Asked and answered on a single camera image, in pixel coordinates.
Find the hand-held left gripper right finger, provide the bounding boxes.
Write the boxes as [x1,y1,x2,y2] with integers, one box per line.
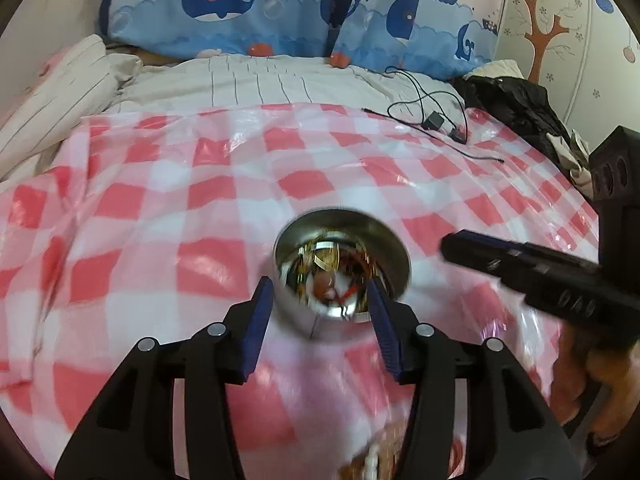
[367,277,583,480]

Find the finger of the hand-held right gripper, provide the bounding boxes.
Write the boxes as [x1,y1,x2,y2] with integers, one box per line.
[440,229,603,297]

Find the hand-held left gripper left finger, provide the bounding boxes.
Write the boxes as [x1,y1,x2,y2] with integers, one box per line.
[54,276,275,480]

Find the round metal tin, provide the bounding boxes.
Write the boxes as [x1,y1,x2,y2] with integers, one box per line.
[272,208,412,343]

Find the pile of assorted jewelry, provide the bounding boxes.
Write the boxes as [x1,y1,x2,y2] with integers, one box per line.
[295,240,373,313]

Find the amber bead bracelet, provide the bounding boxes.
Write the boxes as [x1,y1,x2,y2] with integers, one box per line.
[340,421,417,480]

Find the white bead bracelet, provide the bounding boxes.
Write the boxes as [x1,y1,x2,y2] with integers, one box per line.
[362,446,382,480]

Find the person's right hand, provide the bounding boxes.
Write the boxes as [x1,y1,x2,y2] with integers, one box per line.
[552,327,640,456]

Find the beige crumpled garment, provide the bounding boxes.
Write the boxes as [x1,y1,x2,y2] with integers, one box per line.
[546,130,597,196]

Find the pink checkered plastic tablecloth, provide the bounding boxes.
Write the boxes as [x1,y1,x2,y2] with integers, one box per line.
[0,102,608,480]

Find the black jacket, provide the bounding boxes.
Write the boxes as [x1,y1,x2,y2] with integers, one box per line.
[452,74,588,183]

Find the white striped bed sheet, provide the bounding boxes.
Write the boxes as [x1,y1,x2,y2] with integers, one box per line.
[117,54,468,121]

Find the blue whale print pillow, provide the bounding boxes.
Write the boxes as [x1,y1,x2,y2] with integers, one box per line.
[97,0,353,61]
[330,0,501,81]

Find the brown board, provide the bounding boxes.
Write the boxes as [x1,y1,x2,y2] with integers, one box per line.
[106,44,183,67]

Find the white striped quilt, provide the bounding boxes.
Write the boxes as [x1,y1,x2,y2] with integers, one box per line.
[0,34,145,181]

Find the black charger cable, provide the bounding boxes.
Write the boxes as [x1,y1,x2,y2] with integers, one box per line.
[361,66,505,163]

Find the brown tree wall sticker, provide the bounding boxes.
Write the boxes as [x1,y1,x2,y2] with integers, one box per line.
[522,0,575,86]

